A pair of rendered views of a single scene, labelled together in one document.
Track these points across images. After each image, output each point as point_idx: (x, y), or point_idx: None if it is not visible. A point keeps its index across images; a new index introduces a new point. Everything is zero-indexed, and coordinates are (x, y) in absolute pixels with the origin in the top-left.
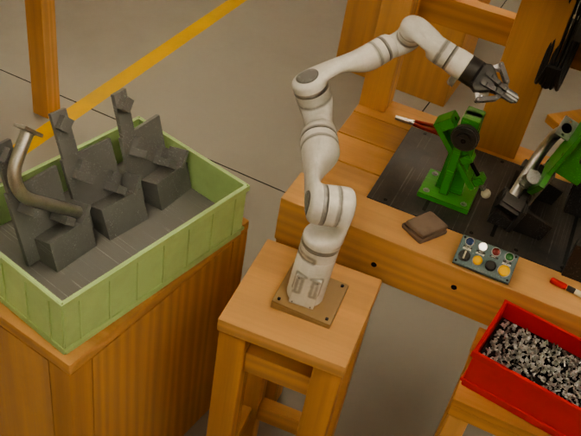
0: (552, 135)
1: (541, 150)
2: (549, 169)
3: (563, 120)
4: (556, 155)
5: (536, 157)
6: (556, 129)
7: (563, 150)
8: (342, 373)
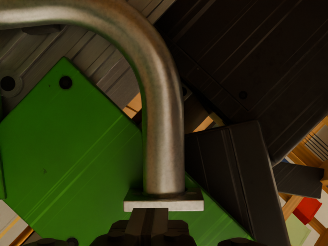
0: (143, 99)
1: (91, 29)
2: (14, 200)
3: (180, 211)
4: (78, 159)
5: (56, 22)
6: (156, 148)
7: (91, 215)
8: None
